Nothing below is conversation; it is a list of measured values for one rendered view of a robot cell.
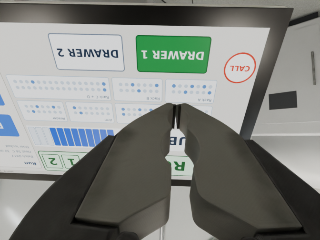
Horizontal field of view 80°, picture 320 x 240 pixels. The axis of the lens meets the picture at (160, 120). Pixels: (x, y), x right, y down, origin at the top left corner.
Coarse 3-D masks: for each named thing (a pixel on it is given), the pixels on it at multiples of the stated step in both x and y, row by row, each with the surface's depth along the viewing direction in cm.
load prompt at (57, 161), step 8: (40, 152) 35; (48, 152) 35; (56, 152) 35; (64, 152) 35; (72, 152) 34; (80, 152) 34; (48, 160) 36; (56, 160) 36; (64, 160) 36; (72, 160) 36; (168, 160) 35; (176, 160) 35; (184, 160) 34; (48, 168) 37; (56, 168) 37; (64, 168) 37; (176, 168) 36; (184, 168) 36; (192, 168) 35
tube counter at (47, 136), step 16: (32, 128) 32; (48, 128) 32; (64, 128) 32; (80, 128) 32; (96, 128) 31; (112, 128) 31; (48, 144) 34; (64, 144) 34; (80, 144) 33; (96, 144) 33
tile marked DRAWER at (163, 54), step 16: (144, 48) 24; (160, 48) 24; (176, 48) 24; (192, 48) 24; (208, 48) 24; (144, 64) 25; (160, 64) 25; (176, 64) 25; (192, 64) 25; (208, 64) 25
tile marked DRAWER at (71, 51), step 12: (48, 36) 24; (60, 36) 24; (72, 36) 24; (84, 36) 24; (96, 36) 24; (108, 36) 24; (120, 36) 24; (60, 48) 25; (72, 48) 25; (84, 48) 25; (96, 48) 25; (108, 48) 25; (120, 48) 24; (60, 60) 26; (72, 60) 26; (84, 60) 26; (96, 60) 25; (108, 60) 25; (120, 60) 25
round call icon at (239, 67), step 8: (232, 56) 24; (240, 56) 24; (248, 56) 24; (256, 56) 24; (224, 64) 25; (232, 64) 25; (240, 64) 25; (248, 64) 25; (256, 64) 25; (224, 72) 26; (232, 72) 26; (240, 72) 26; (248, 72) 26; (224, 80) 26; (232, 80) 26; (240, 80) 26; (248, 80) 26
